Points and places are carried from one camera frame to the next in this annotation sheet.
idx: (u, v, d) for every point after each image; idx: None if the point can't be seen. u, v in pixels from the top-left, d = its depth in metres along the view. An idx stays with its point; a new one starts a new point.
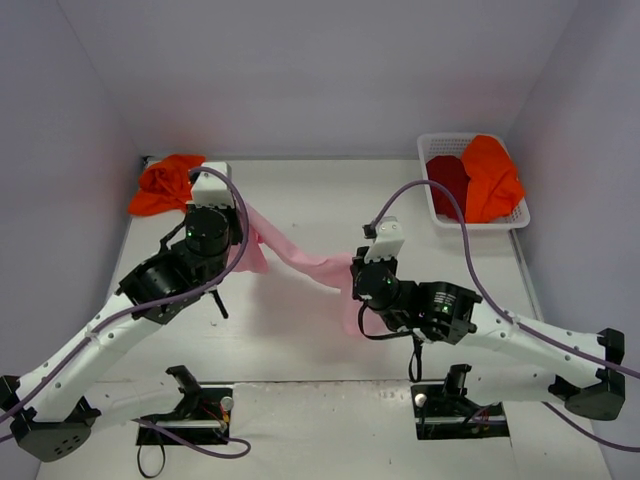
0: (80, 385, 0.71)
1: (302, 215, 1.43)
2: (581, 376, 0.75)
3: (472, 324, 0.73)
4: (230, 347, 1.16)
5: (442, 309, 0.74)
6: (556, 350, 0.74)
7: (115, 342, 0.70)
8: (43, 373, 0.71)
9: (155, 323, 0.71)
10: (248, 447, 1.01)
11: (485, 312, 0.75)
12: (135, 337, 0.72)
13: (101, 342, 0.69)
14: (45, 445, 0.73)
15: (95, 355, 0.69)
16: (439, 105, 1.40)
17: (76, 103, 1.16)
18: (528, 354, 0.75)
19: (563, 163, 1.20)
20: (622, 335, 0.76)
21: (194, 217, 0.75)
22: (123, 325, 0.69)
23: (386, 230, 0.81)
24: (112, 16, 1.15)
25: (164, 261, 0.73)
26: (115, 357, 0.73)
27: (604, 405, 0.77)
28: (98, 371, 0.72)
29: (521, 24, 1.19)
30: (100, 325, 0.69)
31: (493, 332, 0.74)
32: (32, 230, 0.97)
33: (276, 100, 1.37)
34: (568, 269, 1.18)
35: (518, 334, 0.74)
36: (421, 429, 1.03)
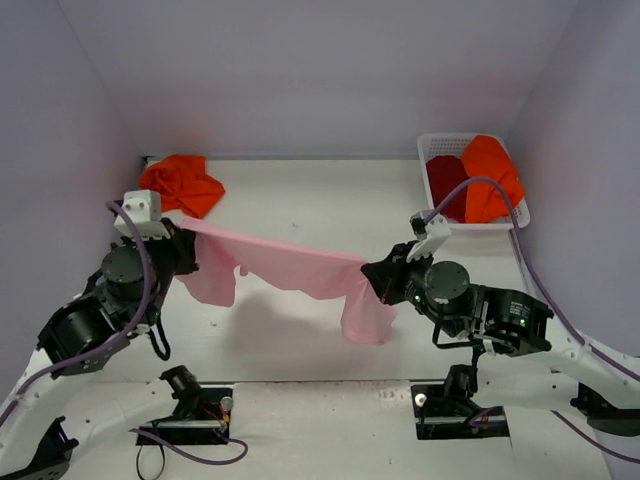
0: (26, 438, 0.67)
1: (302, 215, 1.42)
2: (627, 400, 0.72)
3: (545, 342, 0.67)
4: (230, 348, 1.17)
5: (519, 322, 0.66)
6: (617, 373, 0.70)
7: (44, 399, 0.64)
8: None
9: (83, 374, 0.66)
10: (247, 447, 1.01)
11: (558, 330, 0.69)
12: (68, 389, 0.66)
13: (29, 403, 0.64)
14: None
15: (28, 415, 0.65)
16: (439, 105, 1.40)
17: (74, 102, 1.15)
18: (586, 376, 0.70)
19: (563, 163, 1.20)
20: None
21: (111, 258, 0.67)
22: (45, 384, 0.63)
23: (435, 225, 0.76)
24: (111, 15, 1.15)
25: (84, 308, 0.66)
26: (57, 405, 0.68)
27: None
28: (39, 426, 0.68)
29: (521, 24, 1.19)
30: (19, 389, 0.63)
31: (562, 351, 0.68)
32: (32, 230, 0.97)
33: (276, 100, 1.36)
34: (568, 270, 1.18)
35: (587, 356, 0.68)
36: (421, 429, 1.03)
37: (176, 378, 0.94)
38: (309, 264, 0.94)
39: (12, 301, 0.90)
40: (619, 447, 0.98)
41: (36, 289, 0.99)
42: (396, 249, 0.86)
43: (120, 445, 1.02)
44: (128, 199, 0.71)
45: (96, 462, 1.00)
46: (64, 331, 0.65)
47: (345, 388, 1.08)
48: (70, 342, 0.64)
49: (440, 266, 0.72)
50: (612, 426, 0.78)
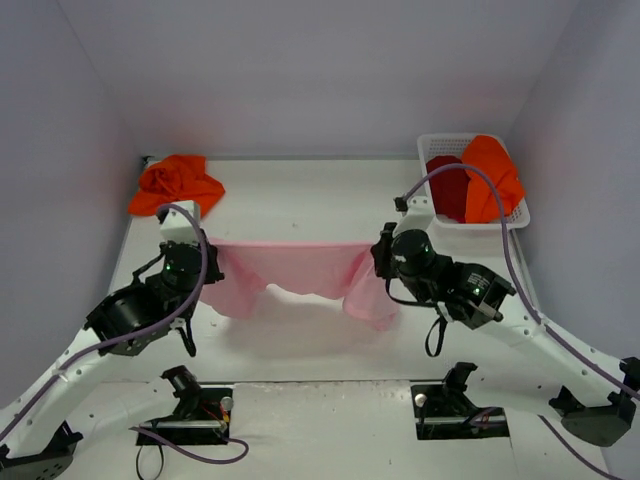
0: (53, 418, 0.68)
1: (302, 215, 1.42)
2: (590, 395, 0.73)
3: (499, 313, 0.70)
4: (230, 348, 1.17)
5: (473, 290, 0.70)
6: (575, 361, 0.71)
7: (84, 378, 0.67)
8: (14, 408, 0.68)
9: (123, 357, 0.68)
10: (247, 447, 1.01)
11: (515, 307, 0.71)
12: (106, 371, 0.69)
13: (69, 379, 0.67)
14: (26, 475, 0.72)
15: (65, 390, 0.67)
16: (439, 105, 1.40)
17: (75, 102, 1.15)
18: (544, 359, 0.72)
19: (563, 163, 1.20)
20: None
21: (172, 251, 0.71)
22: (90, 361, 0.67)
23: (418, 204, 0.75)
24: (111, 15, 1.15)
25: (135, 293, 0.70)
26: (90, 389, 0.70)
27: (601, 429, 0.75)
28: (72, 405, 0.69)
29: (522, 24, 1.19)
30: (66, 363, 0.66)
31: (516, 327, 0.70)
32: (32, 231, 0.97)
33: (277, 100, 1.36)
34: (568, 270, 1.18)
35: (541, 336, 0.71)
36: (421, 429, 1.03)
37: (176, 378, 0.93)
38: (316, 268, 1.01)
39: (12, 300, 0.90)
40: (619, 448, 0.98)
41: (36, 289, 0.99)
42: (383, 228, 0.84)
43: (120, 444, 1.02)
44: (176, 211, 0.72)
45: (97, 462, 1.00)
46: (115, 312, 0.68)
47: (345, 388, 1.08)
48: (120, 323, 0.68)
49: (412, 229, 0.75)
50: (576, 425, 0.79)
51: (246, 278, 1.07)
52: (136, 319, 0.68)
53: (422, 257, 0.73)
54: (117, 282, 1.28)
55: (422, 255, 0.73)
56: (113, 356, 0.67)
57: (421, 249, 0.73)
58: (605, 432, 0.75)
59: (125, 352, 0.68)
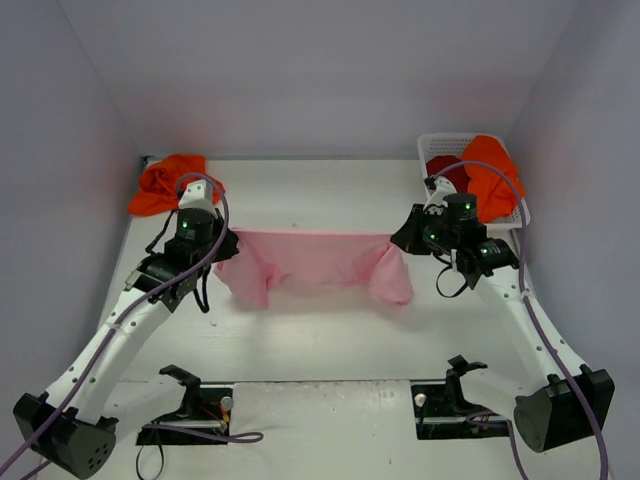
0: (109, 381, 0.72)
1: (303, 215, 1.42)
2: (538, 379, 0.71)
3: (490, 271, 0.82)
4: (229, 347, 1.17)
5: (483, 250, 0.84)
6: (533, 336, 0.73)
7: (137, 330, 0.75)
8: (71, 376, 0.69)
9: (164, 309, 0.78)
10: (260, 437, 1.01)
11: (508, 276, 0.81)
12: (151, 325, 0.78)
13: (126, 331, 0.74)
14: (83, 455, 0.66)
15: (123, 343, 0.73)
16: (440, 105, 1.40)
17: (75, 101, 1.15)
18: (515, 329, 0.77)
19: (564, 162, 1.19)
20: (611, 387, 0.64)
21: (184, 212, 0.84)
22: (142, 311, 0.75)
23: (442, 184, 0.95)
24: (111, 14, 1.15)
25: (162, 255, 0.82)
26: (134, 352, 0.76)
27: (537, 425, 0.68)
28: (124, 364, 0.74)
29: (521, 24, 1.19)
30: (122, 315, 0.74)
31: (498, 287, 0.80)
32: (32, 230, 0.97)
33: (276, 100, 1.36)
34: (567, 270, 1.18)
35: (517, 303, 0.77)
36: (421, 429, 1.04)
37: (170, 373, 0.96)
38: (336, 248, 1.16)
39: (12, 301, 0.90)
40: (618, 448, 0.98)
41: (37, 288, 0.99)
42: (413, 207, 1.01)
43: (120, 445, 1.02)
44: (190, 187, 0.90)
45: None
46: (151, 271, 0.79)
47: (345, 388, 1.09)
48: (157, 279, 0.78)
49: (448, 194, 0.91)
50: (522, 417, 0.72)
51: (263, 265, 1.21)
52: (170, 272, 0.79)
53: (461, 211, 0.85)
54: (117, 281, 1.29)
55: (462, 210, 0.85)
56: (162, 303, 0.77)
57: (463, 205, 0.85)
58: (537, 422, 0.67)
59: (168, 301, 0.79)
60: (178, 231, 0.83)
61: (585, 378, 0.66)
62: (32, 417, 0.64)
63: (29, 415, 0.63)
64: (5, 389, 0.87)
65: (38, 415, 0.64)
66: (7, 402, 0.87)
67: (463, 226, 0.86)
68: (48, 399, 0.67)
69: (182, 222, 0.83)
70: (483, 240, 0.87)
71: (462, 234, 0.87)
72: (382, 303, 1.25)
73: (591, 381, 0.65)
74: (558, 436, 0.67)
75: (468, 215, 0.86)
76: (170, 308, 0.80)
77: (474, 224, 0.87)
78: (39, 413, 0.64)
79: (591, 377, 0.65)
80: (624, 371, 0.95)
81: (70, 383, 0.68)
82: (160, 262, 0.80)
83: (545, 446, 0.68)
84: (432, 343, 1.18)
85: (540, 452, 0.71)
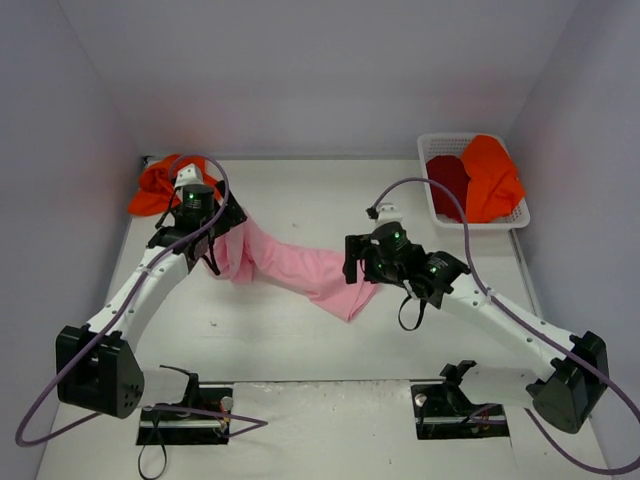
0: (140, 318, 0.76)
1: (303, 216, 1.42)
2: (543, 369, 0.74)
3: (449, 286, 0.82)
4: (228, 346, 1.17)
5: (431, 269, 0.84)
6: (519, 330, 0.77)
7: (165, 275, 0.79)
8: (110, 311, 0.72)
9: (184, 265, 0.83)
10: (265, 420, 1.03)
11: (468, 283, 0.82)
12: (173, 276, 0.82)
13: (156, 274, 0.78)
14: (123, 385, 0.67)
15: (154, 285, 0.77)
16: (440, 104, 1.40)
17: (74, 99, 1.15)
18: (496, 327, 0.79)
19: (564, 161, 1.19)
20: (602, 345, 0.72)
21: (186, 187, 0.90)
22: (168, 259, 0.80)
23: (386, 211, 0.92)
24: (112, 13, 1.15)
25: (173, 227, 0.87)
26: (158, 298, 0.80)
27: (565, 409, 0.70)
28: (151, 307, 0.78)
29: (522, 23, 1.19)
30: (153, 260, 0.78)
31: (464, 298, 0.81)
32: (31, 229, 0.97)
33: (276, 99, 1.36)
34: (568, 270, 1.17)
35: (489, 304, 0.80)
36: (421, 429, 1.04)
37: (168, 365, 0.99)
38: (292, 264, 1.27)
39: (12, 299, 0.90)
40: (618, 447, 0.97)
41: (36, 287, 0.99)
42: (349, 239, 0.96)
43: (120, 444, 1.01)
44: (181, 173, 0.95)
45: (97, 462, 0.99)
46: (168, 236, 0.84)
47: (345, 388, 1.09)
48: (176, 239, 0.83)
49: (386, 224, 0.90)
50: (545, 406, 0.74)
51: (258, 262, 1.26)
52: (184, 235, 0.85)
53: (394, 242, 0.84)
54: (117, 280, 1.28)
55: (393, 240, 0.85)
56: (184, 257, 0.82)
57: (393, 235, 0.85)
58: (565, 407, 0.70)
59: (187, 259, 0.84)
60: (183, 204, 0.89)
61: (581, 348, 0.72)
62: (76, 342, 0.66)
63: (72, 343, 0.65)
64: (5, 387, 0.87)
65: (82, 339, 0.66)
66: (7, 400, 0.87)
67: (402, 255, 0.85)
68: (90, 328, 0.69)
69: (186, 195, 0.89)
70: (425, 258, 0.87)
71: (405, 262, 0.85)
72: (382, 302, 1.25)
73: (586, 347, 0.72)
74: (586, 408, 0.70)
75: (400, 242, 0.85)
76: (187, 266, 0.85)
77: (410, 246, 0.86)
78: (81, 341, 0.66)
79: (587, 347, 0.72)
80: (624, 371, 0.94)
81: (109, 314, 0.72)
82: (172, 229, 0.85)
83: (580, 424, 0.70)
84: (432, 344, 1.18)
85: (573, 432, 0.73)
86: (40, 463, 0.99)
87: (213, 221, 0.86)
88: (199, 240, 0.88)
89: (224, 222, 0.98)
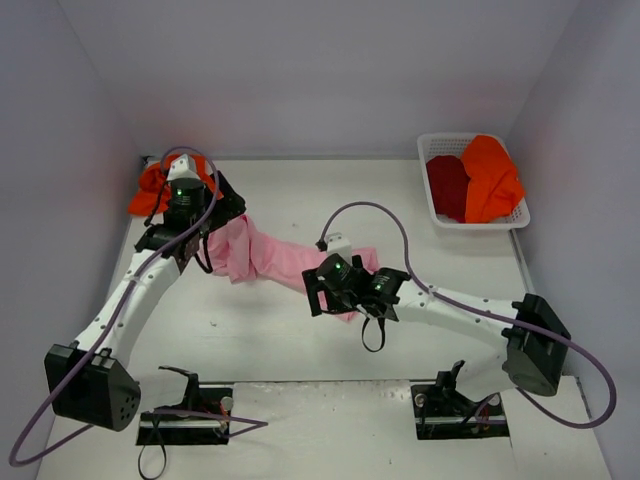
0: (132, 329, 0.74)
1: (302, 216, 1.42)
2: (497, 341, 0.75)
3: (395, 298, 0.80)
4: (227, 346, 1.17)
5: (376, 287, 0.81)
6: (466, 313, 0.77)
7: (155, 281, 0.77)
8: (98, 326, 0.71)
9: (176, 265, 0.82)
10: (266, 420, 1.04)
11: (411, 287, 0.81)
12: (165, 280, 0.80)
13: (144, 282, 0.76)
14: (117, 400, 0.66)
15: (144, 293, 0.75)
16: (440, 105, 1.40)
17: (74, 98, 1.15)
18: (448, 321, 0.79)
19: (564, 161, 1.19)
20: (541, 300, 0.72)
21: (174, 182, 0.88)
22: (157, 265, 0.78)
23: (334, 240, 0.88)
24: (111, 13, 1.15)
25: (163, 225, 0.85)
26: (150, 304, 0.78)
27: (534, 374, 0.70)
28: (143, 315, 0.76)
29: (522, 23, 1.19)
30: (140, 267, 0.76)
31: (411, 302, 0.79)
32: (31, 229, 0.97)
33: (276, 99, 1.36)
34: (568, 270, 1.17)
35: (434, 300, 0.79)
36: (421, 429, 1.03)
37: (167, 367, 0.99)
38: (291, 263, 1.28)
39: (13, 299, 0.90)
40: (619, 448, 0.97)
41: (37, 286, 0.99)
42: (305, 275, 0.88)
43: (120, 444, 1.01)
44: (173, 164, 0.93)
45: (98, 462, 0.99)
46: (157, 237, 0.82)
47: (345, 388, 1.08)
48: (165, 240, 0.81)
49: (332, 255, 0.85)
50: (519, 379, 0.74)
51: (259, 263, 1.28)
52: (173, 235, 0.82)
53: (337, 273, 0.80)
54: (117, 281, 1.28)
55: (336, 271, 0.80)
56: (174, 259, 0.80)
57: (333, 267, 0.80)
58: (534, 373, 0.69)
59: (177, 260, 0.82)
60: (172, 201, 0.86)
61: (525, 310, 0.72)
62: (65, 362, 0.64)
63: (61, 361, 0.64)
64: (5, 387, 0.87)
65: (73, 356, 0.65)
66: (7, 401, 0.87)
67: (349, 283, 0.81)
68: (79, 346, 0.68)
69: (175, 191, 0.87)
70: (368, 278, 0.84)
71: (353, 288, 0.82)
72: None
73: (529, 308, 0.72)
74: (553, 368, 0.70)
75: (344, 272, 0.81)
76: (178, 267, 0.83)
77: (355, 272, 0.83)
78: (71, 360, 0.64)
79: (527, 307, 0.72)
80: (624, 371, 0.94)
81: (99, 330, 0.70)
82: (161, 229, 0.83)
83: (555, 384, 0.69)
84: (432, 344, 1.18)
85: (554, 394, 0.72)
86: (40, 463, 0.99)
87: (204, 217, 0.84)
88: (190, 238, 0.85)
89: (217, 212, 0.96)
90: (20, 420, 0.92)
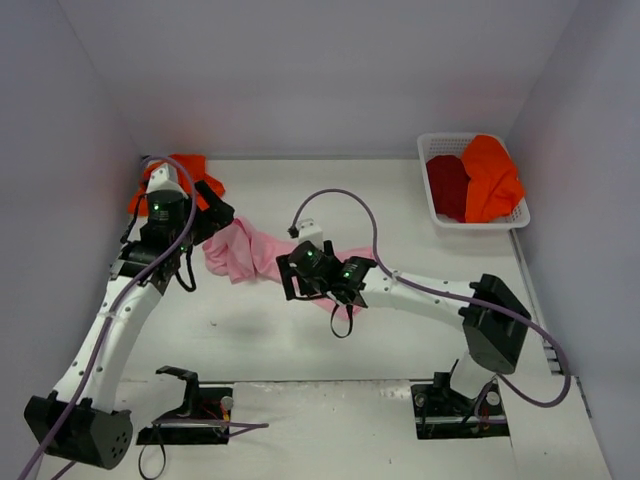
0: (116, 368, 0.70)
1: (302, 216, 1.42)
2: (457, 321, 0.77)
3: (361, 282, 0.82)
4: (228, 346, 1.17)
5: (345, 274, 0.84)
6: (428, 295, 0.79)
7: (133, 314, 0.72)
8: (78, 370, 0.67)
9: (155, 289, 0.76)
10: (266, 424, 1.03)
11: (377, 274, 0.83)
12: (144, 309, 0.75)
13: (122, 317, 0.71)
14: (106, 441, 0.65)
15: (122, 329, 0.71)
16: (440, 104, 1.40)
17: (74, 98, 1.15)
18: (412, 304, 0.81)
19: (564, 162, 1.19)
20: (495, 279, 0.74)
21: (150, 196, 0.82)
22: (134, 295, 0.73)
23: (306, 227, 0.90)
24: (112, 13, 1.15)
25: (140, 243, 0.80)
26: (132, 337, 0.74)
27: (491, 349, 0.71)
28: (125, 350, 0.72)
29: (522, 24, 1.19)
30: (115, 301, 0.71)
31: (376, 287, 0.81)
32: (31, 229, 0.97)
33: (276, 98, 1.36)
34: (568, 270, 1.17)
35: (398, 285, 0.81)
36: (421, 429, 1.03)
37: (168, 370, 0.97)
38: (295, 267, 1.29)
39: (12, 299, 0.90)
40: (620, 448, 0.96)
41: (37, 287, 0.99)
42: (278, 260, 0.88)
43: None
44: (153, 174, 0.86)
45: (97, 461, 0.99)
46: (134, 257, 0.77)
47: (345, 388, 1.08)
48: (142, 262, 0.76)
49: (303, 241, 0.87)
50: (482, 357, 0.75)
51: (258, 263, 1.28)
52: (151, 255, 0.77)
53: (309, 260, 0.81)
54: None
55: (308, 258, 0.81)
56: (151, 286, 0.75)
57: (305, 253, 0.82)
58: (491, 348, 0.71)
59: (155, 283, 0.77)
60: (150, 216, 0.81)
61: (482, 289, 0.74)
62: (46, 415, 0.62)
63: (42, 415, 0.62)
64: (5, 387, 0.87)
65: (52, 408, 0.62)
66: (7, 401, 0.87)
67: (321, 270, 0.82)
68: (59, 396, 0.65)
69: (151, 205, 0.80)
70: (340, 267, 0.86)
71: (325, 276, 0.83)
72: None
73: (486, 288, 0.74)
74: (510, 344, 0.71)
75: (316, 259, 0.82)
76: (159, 291, 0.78)
77: (328, 260, 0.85)
78: (52, 412, 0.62)
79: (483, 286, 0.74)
80: (624, 371, 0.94)
81: (78, 376, 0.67)
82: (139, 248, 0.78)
83: (512, 359, 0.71)
84: (432, 344, 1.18)
85: (515, 370, 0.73)
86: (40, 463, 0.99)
87: (183, 234, 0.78)
88: (171, 257, 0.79)
89: (201, 224, 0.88)
90: (21, 420, 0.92)
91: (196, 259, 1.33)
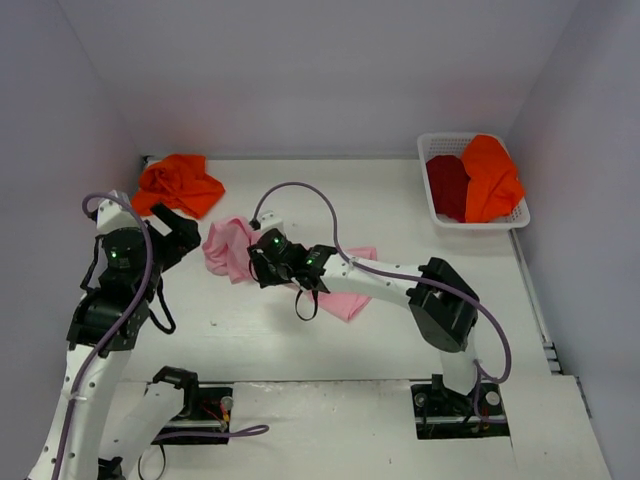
0: (91, 444, 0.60)
1: (302, 215, 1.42)
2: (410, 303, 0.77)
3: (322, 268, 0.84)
4: (227, 346, 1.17)
5: (308, 261, 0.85)
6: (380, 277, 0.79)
7: (100, 387, 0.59)
8: (50, 457, 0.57)
9: (124, 347, 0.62)
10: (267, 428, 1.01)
11: (336, 260, 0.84)
12: (115, 372, 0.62)
13: (87, 396, 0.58)
14: None
15: (89, 408, 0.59)
16: (440, 104, 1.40)
17: (74, 99, 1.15)
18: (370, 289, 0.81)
19: (564, 161, 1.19)
20: (442, 262, 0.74)
21: (107, 239, 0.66)
22: (97, 367, 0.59)
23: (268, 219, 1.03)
24: (111, 13, 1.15)
25: (100, 296, 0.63)
26: (106, 404, 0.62)
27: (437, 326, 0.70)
28: (99, 422, 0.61)
29: (522, 23, 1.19)
30: (76, 380, 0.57)
31: (334, 272, 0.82)
32: (32, 229, 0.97)
33: (276, 98, 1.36)
34: (568, 269, 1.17)
35: (355, 270, 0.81)
36: (421, 429, 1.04)
37: (167, 375, 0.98)
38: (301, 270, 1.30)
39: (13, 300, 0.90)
40: (620, 448, 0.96)
41: (37, 287, 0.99)
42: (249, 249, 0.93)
43: None
44: (102, 206, 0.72)
45: None
46: (93, 316, 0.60)
47: (345, 388, 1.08)
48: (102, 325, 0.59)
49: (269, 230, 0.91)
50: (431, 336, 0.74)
51: None
52: (115, 311, 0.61)
53: (275, 247, 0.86)
54: None
55: (275, 245, 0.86)
56: (118, 350, 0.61)
57: (272, 241, 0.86)
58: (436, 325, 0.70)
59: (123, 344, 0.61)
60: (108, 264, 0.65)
61: (429, 271, 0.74)
62: None
63: None
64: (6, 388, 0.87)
65: None
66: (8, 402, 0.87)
67: (287, 257, 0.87)
68: None
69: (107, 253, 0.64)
70: (304, 254, 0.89)
71: (291, 263, 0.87)
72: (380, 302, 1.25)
73: (433, 270, 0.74)
74: (456, 321, 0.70)
75: (282, 246, 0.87)
76: (130, 347, 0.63)
77: (295, 248, 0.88)
78: None
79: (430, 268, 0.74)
80: (625, 371, 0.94)
81: (49, 465, 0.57)
82: (98, 304, 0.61)
83: (459, 336, 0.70)
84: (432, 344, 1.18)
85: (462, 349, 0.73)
86: None
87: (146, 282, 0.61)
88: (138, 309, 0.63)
89: (166, 252, 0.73)
90: (23, 421, 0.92)
91: (196, 259, 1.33)
